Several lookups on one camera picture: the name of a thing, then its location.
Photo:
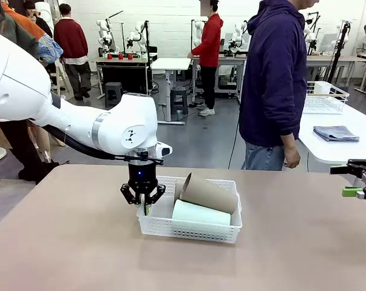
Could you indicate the white height-adjustable table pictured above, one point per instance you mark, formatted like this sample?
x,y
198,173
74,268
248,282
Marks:
x,y
170,65

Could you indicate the black tripod stand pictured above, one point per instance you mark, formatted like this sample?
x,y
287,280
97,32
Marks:
x,y
340,51

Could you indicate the table with black panel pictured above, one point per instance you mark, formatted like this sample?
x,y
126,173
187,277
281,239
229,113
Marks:
x,y
125,75

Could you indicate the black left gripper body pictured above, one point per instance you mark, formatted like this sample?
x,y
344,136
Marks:
x,y
142,175

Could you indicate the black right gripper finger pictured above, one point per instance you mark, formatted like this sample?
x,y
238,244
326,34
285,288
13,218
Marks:
x,y
361,166
352,192

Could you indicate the person in red hoodie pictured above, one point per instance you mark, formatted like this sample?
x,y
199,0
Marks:
x,y
210,42

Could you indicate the person's right hand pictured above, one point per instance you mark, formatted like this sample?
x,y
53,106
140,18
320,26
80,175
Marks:
x,y
292,157

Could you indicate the person in purple jacket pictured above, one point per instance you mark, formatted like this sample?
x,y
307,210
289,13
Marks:
x,y
270,75

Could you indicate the person in orange patterned clothes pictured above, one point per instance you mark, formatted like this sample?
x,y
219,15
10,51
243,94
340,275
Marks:
x,y
50,50

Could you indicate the grey plastic step stool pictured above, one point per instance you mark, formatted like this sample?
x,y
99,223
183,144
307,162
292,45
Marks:
x,y
179,101
113,91

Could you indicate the person in green jacket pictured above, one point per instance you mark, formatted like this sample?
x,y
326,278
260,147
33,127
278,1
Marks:
x,y
6,24

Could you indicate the white side table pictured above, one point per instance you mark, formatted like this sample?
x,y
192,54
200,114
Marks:
x,y
322,151

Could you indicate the person in dark red sweater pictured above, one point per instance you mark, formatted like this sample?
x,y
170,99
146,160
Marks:
x,y
71,39

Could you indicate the mint green cup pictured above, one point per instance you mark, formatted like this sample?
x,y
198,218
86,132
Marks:
x,y
201,216

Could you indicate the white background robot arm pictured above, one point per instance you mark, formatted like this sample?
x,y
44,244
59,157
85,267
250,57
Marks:
x,y
138,36
310,34
238,39
105,36
198,33

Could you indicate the white cup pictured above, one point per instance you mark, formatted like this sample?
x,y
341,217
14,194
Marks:
x,y
322,88

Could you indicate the person in black clothes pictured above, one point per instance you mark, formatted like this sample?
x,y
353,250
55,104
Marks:
x,y
44,25

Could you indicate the person's right forearm purple sleeve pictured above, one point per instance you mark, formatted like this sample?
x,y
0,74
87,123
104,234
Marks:
x,y
290,124

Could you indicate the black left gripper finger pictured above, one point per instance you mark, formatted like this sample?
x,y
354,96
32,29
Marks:
x,y
129,195
153,195

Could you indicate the grey computer monitor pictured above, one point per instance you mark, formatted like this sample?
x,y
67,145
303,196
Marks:
x,y
327,44

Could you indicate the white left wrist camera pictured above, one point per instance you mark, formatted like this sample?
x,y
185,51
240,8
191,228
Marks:
x,y
164,149

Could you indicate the blue-grey cloth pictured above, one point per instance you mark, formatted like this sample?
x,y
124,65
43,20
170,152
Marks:
x,y
336,133

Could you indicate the white perforated plastic basket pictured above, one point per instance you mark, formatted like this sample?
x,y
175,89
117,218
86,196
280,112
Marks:
x,y
188,232

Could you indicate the brown cup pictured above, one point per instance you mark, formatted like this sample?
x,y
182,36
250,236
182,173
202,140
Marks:
x,y
210,194

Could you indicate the long grey background table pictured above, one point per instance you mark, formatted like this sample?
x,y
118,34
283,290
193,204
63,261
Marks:
x,y
331,60

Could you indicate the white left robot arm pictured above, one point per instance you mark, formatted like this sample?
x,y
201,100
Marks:
x,y
64,121

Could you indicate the grey background work table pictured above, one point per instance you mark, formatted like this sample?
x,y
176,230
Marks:
x,y
231,60

